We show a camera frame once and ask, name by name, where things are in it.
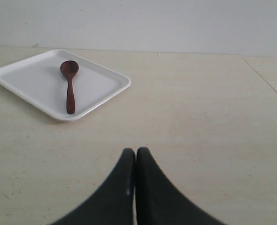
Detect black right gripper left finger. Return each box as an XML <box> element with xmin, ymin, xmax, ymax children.
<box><xmin>53</xmin><ymin>148</ymin><xmax>136</xmax><ymax>225</ymax></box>

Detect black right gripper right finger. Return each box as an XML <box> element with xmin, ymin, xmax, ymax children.
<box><xmin>136</xmin><ymin>147</ymin><xmax>224</xmax><ymax>225</ymax></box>

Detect dark red wooden spoon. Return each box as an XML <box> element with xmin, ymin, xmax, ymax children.
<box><xmin>60</xmin><ymin>60</ymin><xmax>79</xmax><ymax>114</ymax></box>

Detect white rectangular plastic tray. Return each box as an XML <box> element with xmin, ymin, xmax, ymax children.
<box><xmin>0</xmin><ymin>49</ymin><xmax>131</xmax><ymax>121</ymax></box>

